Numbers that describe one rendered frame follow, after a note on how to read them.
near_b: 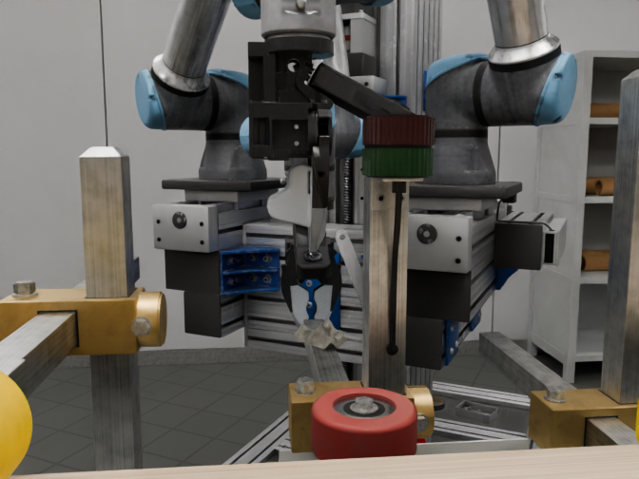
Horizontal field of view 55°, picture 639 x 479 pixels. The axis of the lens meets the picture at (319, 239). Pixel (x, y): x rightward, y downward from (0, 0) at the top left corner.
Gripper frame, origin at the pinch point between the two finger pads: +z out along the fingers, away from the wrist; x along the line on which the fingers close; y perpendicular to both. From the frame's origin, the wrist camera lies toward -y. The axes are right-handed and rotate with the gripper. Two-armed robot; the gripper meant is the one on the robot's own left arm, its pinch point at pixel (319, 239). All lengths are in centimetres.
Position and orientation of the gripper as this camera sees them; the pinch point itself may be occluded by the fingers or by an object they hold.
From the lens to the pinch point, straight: 64.7
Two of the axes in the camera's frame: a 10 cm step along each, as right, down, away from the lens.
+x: 1.0, 1.4, -9.9
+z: 0.0, 9.9, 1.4
